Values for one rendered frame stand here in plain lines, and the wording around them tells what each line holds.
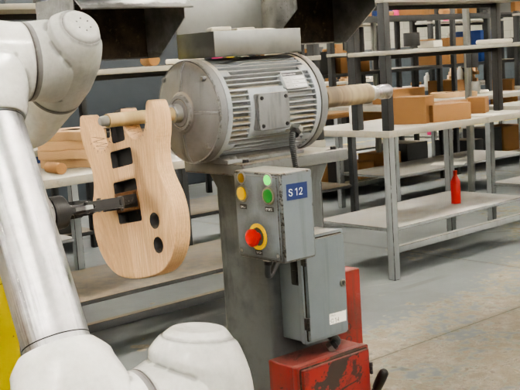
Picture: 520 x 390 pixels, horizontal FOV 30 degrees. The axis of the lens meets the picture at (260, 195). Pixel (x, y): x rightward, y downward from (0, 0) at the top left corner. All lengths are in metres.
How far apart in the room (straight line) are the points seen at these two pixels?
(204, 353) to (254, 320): 1.10
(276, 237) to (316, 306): 0.35
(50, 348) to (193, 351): 0.20
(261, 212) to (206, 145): 0.25
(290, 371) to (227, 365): 0.99
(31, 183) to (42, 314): 0.21
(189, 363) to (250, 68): 1.13
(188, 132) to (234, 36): 0.26
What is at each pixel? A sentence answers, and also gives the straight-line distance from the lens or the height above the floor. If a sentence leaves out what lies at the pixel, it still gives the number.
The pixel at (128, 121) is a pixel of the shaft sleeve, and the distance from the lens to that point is 2.25.
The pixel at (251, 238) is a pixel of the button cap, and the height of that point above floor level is 0.98.
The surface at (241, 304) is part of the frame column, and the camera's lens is 2.54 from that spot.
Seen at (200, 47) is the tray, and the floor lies 1.40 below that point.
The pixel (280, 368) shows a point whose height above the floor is 0.60.
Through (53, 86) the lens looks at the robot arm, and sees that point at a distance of 1.63.
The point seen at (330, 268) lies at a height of 0.84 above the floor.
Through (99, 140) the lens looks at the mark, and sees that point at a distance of 2.42.
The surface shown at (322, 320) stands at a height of 0.71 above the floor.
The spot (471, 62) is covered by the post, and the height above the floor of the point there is 1.22.
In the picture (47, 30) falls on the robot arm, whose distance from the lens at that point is 1.63.
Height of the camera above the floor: 1.37
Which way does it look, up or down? 8 degrees down
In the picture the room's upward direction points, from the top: 4 degrees counter-clockwise
